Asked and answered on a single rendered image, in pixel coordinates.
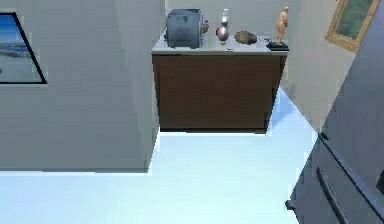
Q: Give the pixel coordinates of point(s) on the silver round vase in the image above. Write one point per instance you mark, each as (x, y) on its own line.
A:
(223, 30)

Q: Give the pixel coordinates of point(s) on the brown cabinet with grey top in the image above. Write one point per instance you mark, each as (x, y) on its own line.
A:
(213, 90)

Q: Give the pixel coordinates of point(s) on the red apple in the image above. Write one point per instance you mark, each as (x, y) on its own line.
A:
(217, 32)

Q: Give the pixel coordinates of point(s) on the grey metal toaster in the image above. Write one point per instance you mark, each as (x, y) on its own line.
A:
(184, 28)

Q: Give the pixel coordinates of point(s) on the brown round pot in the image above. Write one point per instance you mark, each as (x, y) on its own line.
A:
(205, 26)

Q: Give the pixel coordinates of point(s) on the tan figure statue black base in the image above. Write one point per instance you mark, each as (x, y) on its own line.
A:
(282, 26)

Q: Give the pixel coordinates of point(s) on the dark grey fridge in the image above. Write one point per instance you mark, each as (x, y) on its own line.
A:
(353, 150)

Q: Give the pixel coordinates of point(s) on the gold framed green picture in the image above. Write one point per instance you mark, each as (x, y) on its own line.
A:
(353, 23)

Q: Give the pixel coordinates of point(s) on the black framed seaside picture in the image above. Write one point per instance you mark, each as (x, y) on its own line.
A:
(15, 50)

